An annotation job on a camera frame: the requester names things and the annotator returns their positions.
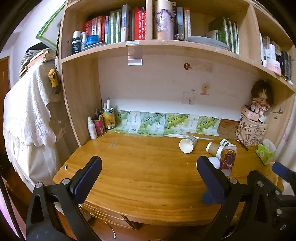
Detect green book set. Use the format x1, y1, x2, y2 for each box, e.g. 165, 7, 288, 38
208, 16, 240, 54

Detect green grape poster strip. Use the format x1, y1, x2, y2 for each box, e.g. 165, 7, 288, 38
111, 110, 221, 138

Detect red dictionary book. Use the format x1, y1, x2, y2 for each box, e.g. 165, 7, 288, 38
134, 7, 146, 40

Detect stack of books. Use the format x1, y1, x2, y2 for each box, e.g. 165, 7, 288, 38
18, 42, 56, 77

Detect blue jar on shelf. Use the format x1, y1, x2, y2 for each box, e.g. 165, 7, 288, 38
85, 35, 99, 47

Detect green tissue pack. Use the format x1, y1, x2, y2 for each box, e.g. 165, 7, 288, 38
255, 139, 276, 165

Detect dark bottle on shelf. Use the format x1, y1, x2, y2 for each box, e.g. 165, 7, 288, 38
71, 31, 82, 54

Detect floral pink cylinder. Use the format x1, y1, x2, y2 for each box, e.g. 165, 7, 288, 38
154, 1, 174, 40

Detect brown paper cup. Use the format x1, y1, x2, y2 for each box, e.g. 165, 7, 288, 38
206, 142, 224, 159

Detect white lace cloth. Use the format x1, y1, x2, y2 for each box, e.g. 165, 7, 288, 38
3, 63, 60, 191

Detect red pen holder can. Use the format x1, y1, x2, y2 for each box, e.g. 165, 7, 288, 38
93, 118, 106, 136

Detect checkered paper cup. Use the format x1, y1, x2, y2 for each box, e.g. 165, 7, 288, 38
179, 136, 197, 154

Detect white spray bottle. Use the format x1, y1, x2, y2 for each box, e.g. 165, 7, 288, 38
87, 116, 98, 140

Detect dark printed paper cup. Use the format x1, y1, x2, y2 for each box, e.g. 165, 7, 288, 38
220, 149, 236, 176

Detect pink round box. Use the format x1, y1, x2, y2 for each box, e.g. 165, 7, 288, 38
242, 105, 259, 121

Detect pink cloth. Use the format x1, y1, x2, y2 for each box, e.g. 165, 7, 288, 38
1, 176, 26, 240

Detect white plastic cup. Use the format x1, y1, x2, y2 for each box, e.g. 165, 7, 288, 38
208, 157, 220, 169

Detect white panda mug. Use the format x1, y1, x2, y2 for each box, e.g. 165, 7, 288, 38
216, 139, 237, 159

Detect yellow pen holder can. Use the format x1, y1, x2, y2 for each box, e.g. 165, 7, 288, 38
103, 98, 116, 130

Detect black pen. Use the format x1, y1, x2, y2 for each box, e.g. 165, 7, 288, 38
236, 139, 249, 151

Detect yellow hanging toy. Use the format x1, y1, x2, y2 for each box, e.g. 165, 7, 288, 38
48, 68, 59, 88

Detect brown haired doll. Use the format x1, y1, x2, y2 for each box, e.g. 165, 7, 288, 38
251, 79, 274, 116

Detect green framed picture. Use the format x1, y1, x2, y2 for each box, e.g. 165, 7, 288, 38
36, 3, 66, 50

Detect brown paper card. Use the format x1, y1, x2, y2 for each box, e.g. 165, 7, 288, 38
217, 119, 239, 140

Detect wooden bookshelf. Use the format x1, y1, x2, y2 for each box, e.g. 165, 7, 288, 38
60, 1, 295, 146

